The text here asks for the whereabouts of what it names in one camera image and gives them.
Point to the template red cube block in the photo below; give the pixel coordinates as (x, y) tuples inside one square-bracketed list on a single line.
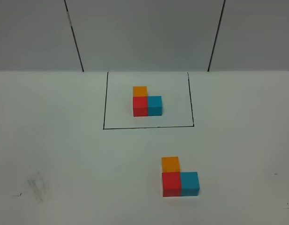
[(140, 106)]

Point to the template blue cube block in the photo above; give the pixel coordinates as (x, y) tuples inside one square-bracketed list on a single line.
[(155, 106)]

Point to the template orange cube block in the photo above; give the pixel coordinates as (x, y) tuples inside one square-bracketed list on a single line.
[(140, 91)]

